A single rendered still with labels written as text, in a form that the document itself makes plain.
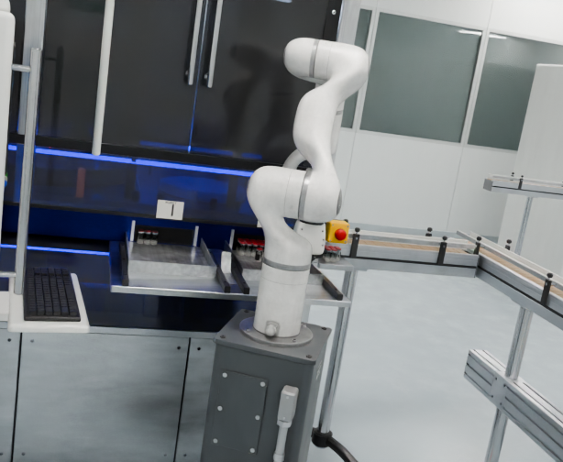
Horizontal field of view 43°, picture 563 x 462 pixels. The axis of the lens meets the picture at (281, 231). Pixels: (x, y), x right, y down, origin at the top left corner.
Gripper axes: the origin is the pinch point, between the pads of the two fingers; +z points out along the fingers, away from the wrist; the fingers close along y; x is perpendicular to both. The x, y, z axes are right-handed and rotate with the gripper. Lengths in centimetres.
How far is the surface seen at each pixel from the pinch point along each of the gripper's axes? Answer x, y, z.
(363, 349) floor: -162, -97, 92
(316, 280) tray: 2.4, -4.0, 3.0
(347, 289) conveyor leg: -38, -31, 18
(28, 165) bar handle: 29, 81, -28
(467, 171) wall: -483, -320, 15
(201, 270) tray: 2.4, 32.5, 2.6
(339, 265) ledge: -23.7, -20.6, 4.5
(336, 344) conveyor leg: -39, -31, 40
